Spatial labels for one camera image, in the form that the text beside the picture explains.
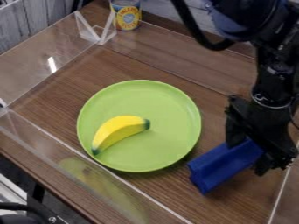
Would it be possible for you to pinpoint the blue plastic block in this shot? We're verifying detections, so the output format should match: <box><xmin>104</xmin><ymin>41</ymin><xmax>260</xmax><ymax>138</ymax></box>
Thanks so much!
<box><xmin>187</xmin><ymin>139</ymin><xmax>264</xmax><ymax>195</ymax></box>

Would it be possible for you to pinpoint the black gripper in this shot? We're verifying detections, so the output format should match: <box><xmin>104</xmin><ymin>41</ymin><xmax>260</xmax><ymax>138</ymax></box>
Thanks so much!
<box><xmin>225</xmin><ymin>95</ymin><xmax>299</xmax><ymax>176</ymax></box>

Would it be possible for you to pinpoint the clear acrylic enclosure wall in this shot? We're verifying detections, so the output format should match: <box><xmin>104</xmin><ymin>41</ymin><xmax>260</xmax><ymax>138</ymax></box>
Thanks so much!
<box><xmin>0</xmin><ymin>4</ymin><xmax>299</xmax><ymax>224</ymax></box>

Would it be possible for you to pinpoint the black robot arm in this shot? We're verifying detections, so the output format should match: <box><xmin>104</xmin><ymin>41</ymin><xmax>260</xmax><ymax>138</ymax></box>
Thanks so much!
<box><xmin>205</xmin><ymin>0</ymin><xmax>299</xmax><ymax>176</ymax></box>

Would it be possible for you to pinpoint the yellow toy banana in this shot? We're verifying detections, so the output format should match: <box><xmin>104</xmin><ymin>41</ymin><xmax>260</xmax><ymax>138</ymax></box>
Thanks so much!
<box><xmin>91</xmin><ymin>115</ymin><xmax>151</xmax><ymax>155</ymax></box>

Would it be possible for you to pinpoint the black cable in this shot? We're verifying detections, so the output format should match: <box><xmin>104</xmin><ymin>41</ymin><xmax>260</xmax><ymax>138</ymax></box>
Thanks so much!
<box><xmin>169</xmin><ymin>0</ymin><xmax>237</xmax><ymax>52</ymax></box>

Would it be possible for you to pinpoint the yellow labelled tin can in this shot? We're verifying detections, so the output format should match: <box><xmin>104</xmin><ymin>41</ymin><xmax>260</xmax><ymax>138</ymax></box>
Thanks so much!
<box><xmin>109</xmin><ymin>0</ymin><xmax>141</xmax><ymax>32</ymax></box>

